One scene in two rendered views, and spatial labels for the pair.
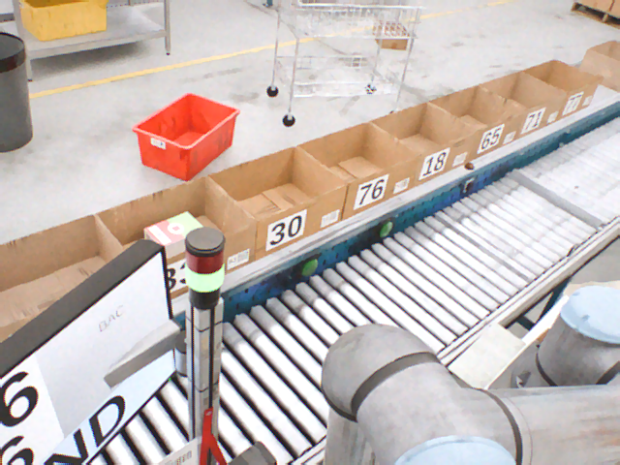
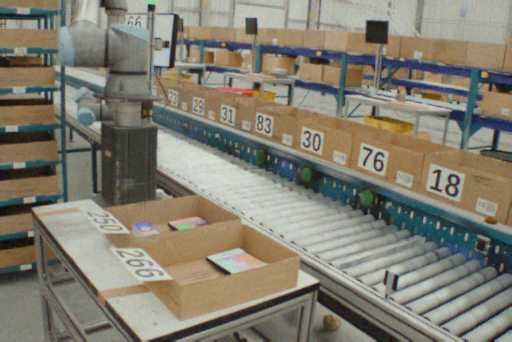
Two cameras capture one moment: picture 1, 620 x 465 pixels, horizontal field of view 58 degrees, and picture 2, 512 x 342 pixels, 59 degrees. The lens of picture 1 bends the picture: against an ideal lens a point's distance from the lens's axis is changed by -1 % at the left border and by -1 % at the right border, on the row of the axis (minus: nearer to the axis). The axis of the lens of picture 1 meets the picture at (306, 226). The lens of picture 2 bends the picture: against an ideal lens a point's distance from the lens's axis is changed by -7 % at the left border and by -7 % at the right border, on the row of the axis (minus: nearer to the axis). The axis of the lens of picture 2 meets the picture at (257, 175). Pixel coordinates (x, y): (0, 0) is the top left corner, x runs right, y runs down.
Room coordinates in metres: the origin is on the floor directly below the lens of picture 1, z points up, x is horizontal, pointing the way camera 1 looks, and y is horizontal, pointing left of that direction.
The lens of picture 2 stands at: (1.59, -2.31, 1.42)
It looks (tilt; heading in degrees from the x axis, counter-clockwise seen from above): 16 degrees down; 100
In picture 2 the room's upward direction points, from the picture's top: 4 degrees clockwise
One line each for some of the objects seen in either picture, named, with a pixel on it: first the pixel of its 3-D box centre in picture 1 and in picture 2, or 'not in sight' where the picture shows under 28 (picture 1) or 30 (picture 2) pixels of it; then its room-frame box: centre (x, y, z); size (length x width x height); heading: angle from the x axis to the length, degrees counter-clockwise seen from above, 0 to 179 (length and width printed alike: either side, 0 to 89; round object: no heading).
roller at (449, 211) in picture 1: (491, 241); (406, 268); (1.87, -0.77, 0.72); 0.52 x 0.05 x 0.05; 46
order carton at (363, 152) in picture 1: (356, 168); (404, 160); (1.88, -0.15, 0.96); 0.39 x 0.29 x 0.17; 136
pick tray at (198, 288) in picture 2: not in sight; (216, 266); (1.28, -1.10, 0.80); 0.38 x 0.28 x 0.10; 47
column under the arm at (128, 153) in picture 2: not in sight; (128, 163); (0.76, -0.57, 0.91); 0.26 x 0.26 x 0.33; 50
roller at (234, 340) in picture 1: (269, 379); (225, 177); (1.02, 0.04, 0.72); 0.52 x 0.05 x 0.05; 46
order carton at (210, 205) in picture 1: (177, 238); (293, 126); (1.31, 0.39, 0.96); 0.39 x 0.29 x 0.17; 136
